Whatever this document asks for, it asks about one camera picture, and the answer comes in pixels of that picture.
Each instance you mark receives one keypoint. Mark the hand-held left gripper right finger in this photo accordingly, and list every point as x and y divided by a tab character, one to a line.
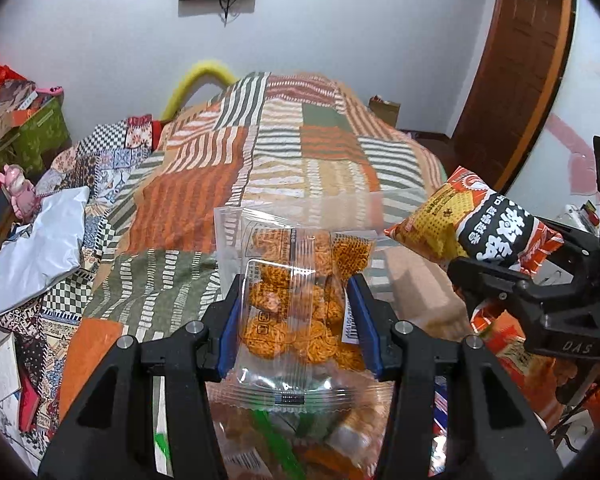
365	330

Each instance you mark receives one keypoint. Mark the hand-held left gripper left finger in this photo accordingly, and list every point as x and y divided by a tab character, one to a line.
228	340

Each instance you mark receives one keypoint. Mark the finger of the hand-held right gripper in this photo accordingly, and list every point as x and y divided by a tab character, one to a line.
572	240
490	277

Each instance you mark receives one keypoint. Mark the clear packet of orange crackers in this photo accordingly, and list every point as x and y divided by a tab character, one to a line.
290	305

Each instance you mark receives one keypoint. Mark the orange snack bag black label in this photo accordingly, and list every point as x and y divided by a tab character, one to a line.
445	215

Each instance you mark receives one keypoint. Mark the orange printed snack bag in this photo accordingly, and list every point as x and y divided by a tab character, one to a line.
520	380

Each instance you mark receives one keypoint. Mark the brown wooden door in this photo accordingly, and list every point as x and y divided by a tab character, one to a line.
520	70

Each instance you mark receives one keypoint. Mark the striped patchwork blanket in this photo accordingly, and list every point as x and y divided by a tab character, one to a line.
280	150

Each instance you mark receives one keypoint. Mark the checkered patterned quilt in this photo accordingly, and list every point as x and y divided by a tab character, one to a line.
100	160

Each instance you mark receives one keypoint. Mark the white cardboard box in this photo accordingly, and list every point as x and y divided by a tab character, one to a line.
4	367

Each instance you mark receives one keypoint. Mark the pink plush toy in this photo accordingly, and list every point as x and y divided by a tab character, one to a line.
20	192

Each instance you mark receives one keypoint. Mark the green patterned box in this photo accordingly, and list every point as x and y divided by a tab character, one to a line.
42	137

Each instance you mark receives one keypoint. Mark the paper clutter pile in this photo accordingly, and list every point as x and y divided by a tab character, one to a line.
15	105

